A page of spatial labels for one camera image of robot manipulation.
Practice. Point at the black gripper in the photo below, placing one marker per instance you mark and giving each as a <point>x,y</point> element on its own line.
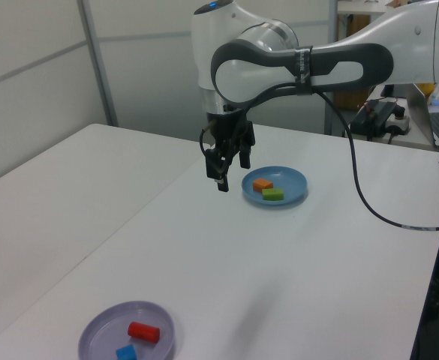
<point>228,129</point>

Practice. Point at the orange rectangular block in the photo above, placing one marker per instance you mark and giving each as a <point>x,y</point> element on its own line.
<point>262,185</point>

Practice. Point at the green rectangular block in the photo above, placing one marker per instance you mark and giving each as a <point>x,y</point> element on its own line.
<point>272,194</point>

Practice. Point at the red cylinder block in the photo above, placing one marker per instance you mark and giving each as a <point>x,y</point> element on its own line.
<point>143,331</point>

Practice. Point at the small blue block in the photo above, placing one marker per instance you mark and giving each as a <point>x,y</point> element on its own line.
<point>125,353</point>

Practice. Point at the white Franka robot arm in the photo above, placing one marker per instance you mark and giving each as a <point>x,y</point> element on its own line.
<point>241,71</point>

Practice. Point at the blue plate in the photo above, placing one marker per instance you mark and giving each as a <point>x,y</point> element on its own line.
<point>290,180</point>

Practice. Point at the black power supply box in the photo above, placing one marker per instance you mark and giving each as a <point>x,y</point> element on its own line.
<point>371,120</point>

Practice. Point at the white desk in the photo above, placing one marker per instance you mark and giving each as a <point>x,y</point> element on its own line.
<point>358,9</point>

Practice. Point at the small yellow object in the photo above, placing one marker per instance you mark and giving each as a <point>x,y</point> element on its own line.
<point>426,90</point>

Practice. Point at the purple plate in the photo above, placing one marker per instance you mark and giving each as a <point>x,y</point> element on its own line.
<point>103,330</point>

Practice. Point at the grey partition post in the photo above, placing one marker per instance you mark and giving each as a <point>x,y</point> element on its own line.
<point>332,22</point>
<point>97,56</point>

